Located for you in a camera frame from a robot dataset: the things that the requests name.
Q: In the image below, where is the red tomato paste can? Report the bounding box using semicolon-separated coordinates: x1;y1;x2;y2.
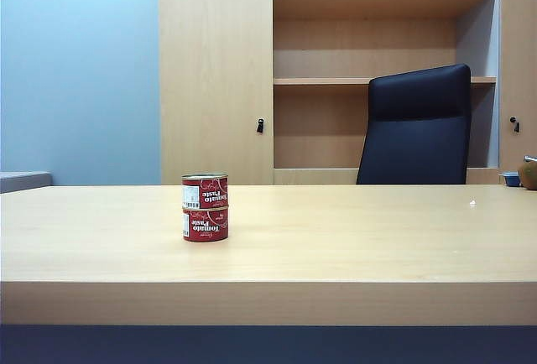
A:
181;207;231;244
180;172;231;211

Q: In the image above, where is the light wooden shelf cabinet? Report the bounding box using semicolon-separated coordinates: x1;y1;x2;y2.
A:
157;0;537;185

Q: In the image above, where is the black leather office chair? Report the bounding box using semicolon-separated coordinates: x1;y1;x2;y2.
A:
355;63;472;185

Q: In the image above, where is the small blue plastic container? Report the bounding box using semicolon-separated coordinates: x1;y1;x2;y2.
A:
498;170;522;189

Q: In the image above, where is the grey low furniture block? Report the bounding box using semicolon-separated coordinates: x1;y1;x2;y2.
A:
0;170;53;195

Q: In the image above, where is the brown round object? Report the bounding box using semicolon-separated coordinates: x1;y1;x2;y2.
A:
516;161;537;191

